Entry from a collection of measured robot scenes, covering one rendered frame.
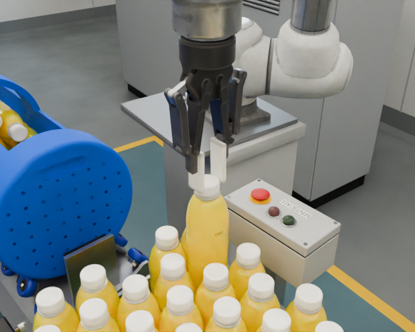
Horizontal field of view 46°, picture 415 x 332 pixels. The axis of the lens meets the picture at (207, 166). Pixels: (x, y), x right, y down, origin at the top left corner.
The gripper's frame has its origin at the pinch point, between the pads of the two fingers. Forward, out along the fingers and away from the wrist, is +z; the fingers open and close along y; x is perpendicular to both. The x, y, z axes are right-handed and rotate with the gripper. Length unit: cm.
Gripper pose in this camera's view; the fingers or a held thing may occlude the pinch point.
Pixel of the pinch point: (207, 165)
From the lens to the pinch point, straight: 73.7
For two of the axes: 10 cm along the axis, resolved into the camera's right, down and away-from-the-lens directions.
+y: -7.5, 3.5, -5.6
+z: 0.0, 8.5, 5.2
